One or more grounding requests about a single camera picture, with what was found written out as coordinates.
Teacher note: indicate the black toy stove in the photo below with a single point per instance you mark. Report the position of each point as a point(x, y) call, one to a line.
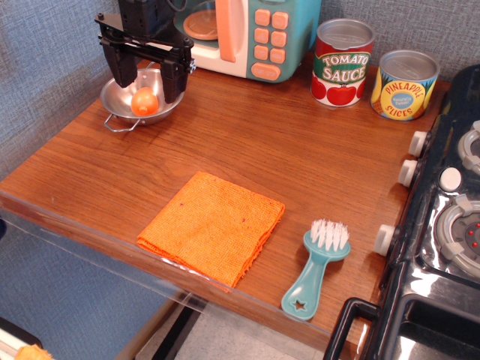
point(429, 289)

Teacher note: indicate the orange toy onion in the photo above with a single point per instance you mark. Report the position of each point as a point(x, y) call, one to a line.
point(144, 102)

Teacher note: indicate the yellow pineapple slices can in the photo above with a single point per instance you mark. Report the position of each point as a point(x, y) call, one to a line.
point(404, 84)

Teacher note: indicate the orange fuzzy object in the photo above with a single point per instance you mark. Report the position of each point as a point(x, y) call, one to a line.
point(32, 352)

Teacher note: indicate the orange towel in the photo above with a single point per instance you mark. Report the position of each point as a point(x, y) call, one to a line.
point(213, 227)

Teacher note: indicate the teal toy microwave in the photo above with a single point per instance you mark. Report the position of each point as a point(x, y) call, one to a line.
point(258, 40)

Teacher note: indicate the white stove knob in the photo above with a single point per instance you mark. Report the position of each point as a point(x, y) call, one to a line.
point(384, 238)
point(417, 143)
point(407, 172)

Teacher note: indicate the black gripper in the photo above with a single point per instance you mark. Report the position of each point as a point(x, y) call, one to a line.
point(147, 30)

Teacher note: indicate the small metal bowl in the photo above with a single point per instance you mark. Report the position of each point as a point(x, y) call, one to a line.
point(117, 101)

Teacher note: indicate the teal scrub brush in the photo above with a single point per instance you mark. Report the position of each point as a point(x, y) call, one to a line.
point(326, 242)

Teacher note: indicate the red tomato sauce can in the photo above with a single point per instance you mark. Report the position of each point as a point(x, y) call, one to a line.
point(341, 59)

